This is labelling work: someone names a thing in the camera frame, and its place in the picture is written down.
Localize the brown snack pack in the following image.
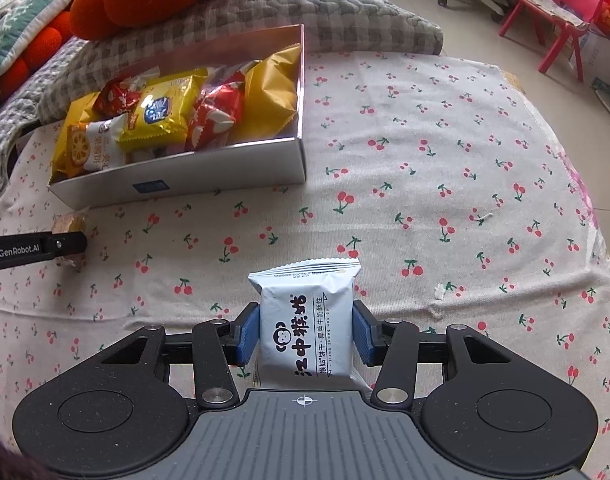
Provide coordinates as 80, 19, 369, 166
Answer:
52, 211, 88, 271

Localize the white monkey biscuit pack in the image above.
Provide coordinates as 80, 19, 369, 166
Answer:
249, 258, 369, 392

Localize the orange lotus cracker snack pack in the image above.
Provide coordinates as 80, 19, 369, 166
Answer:
70, 114, 128, 178

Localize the red white snack pack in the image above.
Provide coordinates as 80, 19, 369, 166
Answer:
92, 66, 160, 118

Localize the yellow chips snack bag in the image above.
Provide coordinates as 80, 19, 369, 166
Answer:
117, 67, 209, 154

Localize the yellow snack bag left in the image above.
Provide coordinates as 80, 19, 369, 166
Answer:
50, 91, 100, 184

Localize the white cardboard box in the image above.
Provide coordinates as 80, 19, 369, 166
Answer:
48, 24, 307, 209

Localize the green leaf pattern pillow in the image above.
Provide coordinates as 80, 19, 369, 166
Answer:
0, 0, 73, 76

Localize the small orange plush cushion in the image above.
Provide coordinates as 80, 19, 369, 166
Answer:
0, 10, 73, 104

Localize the yellow snack bag right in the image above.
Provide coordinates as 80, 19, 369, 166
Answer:
228, 44, 302, 145

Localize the grey checkered quilt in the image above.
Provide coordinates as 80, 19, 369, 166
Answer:
0, 0, 443, 194

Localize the red pink kids chair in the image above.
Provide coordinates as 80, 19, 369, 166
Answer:
498, 0, 602, 82

